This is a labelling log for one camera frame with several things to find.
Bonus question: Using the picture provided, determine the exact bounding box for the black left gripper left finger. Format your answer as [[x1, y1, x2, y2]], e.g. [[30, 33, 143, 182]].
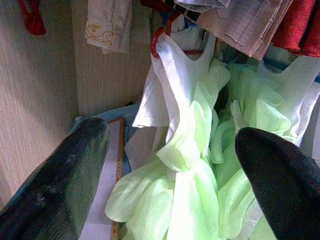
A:
[[0, 116, 111, 240]]

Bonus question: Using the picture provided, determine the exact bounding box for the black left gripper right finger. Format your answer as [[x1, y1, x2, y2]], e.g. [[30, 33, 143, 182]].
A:
[[234, 126, 320, 240]]

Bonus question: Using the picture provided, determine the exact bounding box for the green and white ruffled dress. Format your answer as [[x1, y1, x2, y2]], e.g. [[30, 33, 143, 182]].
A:
[[104, 33, 320, 240]]

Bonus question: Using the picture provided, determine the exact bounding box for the light wood-grain wardrobe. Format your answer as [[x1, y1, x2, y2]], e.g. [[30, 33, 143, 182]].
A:
[[0, 0, 156, 208]]

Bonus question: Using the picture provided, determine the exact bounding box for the white hanging garment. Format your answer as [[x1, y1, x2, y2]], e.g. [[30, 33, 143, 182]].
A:
[[131, 67, 173, 130]]

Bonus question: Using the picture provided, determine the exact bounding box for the red hanging cloth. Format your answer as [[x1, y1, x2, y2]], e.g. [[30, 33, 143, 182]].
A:
[[17, 0, 48, 36]]

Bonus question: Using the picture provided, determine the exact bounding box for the red towel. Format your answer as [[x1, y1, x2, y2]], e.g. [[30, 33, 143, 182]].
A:
[[271, 0, 320, 58]]

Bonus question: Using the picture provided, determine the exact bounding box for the white cloth with gold embroidery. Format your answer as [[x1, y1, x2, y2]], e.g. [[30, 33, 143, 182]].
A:
[[84, 0, 133, 55]]

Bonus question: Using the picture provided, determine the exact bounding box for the folded white checked cloth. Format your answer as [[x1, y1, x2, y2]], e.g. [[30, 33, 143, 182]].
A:
[[172, 0, 294, 61]]

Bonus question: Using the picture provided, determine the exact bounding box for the red clothes hanger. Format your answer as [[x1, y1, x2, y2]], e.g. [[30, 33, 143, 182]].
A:
[[149, 11, 207, 60]]

